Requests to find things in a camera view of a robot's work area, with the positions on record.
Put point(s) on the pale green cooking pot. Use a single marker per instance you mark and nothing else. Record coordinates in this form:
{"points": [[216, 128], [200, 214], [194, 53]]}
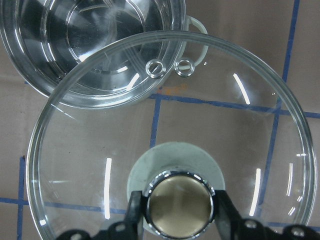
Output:
{"points": [[46, 39]]}

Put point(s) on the glass pot lid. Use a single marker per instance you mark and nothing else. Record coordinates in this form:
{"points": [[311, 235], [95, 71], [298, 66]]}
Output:
{"points": [[221, 120]]}

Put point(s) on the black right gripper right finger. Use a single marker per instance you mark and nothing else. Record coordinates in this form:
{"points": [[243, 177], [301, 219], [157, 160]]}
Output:
{"points": [[232, 226]]}

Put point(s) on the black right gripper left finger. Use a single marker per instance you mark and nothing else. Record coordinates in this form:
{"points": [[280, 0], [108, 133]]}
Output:
{"points": [[130, 228]]}

